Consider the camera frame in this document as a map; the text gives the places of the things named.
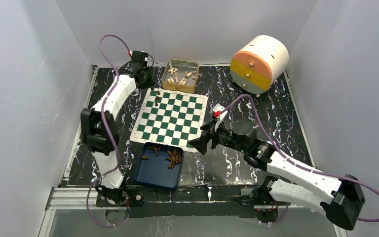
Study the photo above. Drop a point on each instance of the aluminium rail frame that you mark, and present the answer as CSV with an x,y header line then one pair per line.
x,y
66,214

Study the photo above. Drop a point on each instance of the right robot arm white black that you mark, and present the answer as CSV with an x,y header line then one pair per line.
x,y
339,199

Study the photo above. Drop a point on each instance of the pile of brown chess pieces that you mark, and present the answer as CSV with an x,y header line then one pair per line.
x,y
174,158

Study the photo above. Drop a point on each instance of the round mini drawer cabinet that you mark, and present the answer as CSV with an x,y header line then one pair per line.
x,y
257,65

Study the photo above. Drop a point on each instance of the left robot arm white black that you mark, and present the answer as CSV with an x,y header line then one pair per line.
x,y
99,129

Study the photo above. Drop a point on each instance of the green white chess board mat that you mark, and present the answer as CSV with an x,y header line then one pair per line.
x,y
176,120

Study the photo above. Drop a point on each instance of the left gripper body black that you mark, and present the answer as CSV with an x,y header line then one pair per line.
x,y
148,82

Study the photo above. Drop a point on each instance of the light wooden chess pieces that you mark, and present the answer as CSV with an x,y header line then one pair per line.
x,y
181,76

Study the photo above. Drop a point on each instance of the black base bar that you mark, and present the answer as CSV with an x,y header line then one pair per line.
x,y
242,201

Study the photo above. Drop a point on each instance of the blue plastic tray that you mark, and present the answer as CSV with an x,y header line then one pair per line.
x,y
154,172

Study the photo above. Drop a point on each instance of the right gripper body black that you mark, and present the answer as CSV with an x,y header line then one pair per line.
x,y
218,135

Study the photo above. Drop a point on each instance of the gold metal tin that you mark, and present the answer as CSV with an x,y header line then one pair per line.
x,y
182,64

